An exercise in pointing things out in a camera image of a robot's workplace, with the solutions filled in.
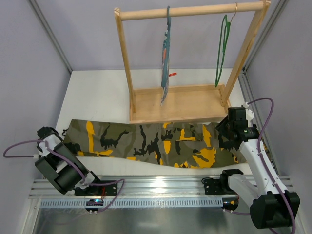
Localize slotted grey cable duct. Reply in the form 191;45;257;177
39;197;223;209

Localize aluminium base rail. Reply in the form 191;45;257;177
29;175;295;198

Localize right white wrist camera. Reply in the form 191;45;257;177
242;102;254;121

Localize green wire hanger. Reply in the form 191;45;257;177
214;2;238;87

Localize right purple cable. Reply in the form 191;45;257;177
229;97;298;234

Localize wooden clothes rack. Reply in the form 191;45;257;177
114;0;271;123

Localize patterned folded garment on hanger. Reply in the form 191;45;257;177
160;29;171;106

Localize purple cable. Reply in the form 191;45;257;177
229;97;298;234
2;139;125;215

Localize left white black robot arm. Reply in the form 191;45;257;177
35;127;103;196

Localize camouflage yellow green trousers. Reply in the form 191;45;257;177
63;119;246;168

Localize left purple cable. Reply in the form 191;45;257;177
2;139;125;215

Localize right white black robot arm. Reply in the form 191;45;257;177
201;106;300;233

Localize blue plastic hanger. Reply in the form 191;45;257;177
161;6;171;88

